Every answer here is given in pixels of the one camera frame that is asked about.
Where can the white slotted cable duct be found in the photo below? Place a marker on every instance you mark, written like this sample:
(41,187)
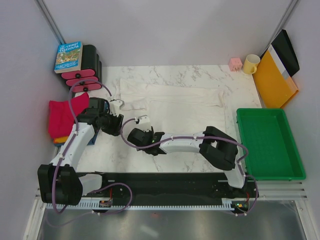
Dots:
(97,204)

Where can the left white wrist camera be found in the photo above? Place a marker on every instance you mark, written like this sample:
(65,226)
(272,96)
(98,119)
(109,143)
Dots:
(115,106)

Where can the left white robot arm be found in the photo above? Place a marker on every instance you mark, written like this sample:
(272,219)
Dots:
(58,181)

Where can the pink plug cube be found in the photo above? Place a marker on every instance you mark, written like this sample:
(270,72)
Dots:
(235,64)

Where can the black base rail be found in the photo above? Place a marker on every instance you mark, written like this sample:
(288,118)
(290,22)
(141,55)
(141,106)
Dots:
(171,189)

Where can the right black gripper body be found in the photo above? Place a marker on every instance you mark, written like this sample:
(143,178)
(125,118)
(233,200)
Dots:
(144,149)

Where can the blue treehouse book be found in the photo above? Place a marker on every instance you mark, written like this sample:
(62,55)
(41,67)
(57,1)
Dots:
(68,57)

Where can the red folded t shirt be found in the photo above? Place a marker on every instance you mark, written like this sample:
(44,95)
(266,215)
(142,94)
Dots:
(60,117)

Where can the yellow mug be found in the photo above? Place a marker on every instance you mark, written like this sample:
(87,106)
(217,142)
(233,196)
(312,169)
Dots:
(251,64)

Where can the black pink drawer organizer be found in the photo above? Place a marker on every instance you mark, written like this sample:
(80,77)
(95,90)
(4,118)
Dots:
(90,73)

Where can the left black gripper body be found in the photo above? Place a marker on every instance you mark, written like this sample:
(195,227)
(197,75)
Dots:
(112,124)

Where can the white t shirt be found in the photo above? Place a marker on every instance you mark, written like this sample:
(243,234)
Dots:
(177,110)

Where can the orange folded t shirt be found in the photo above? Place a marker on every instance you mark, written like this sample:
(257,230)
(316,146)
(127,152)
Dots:
(60,140)

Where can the blue folded t shirt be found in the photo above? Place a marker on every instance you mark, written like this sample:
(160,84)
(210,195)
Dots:
(91,142)

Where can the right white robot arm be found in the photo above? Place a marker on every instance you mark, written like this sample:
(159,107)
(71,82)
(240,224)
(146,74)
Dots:
(219,149)

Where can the green plastic tray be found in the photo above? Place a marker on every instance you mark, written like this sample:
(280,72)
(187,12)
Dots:
(272,151)

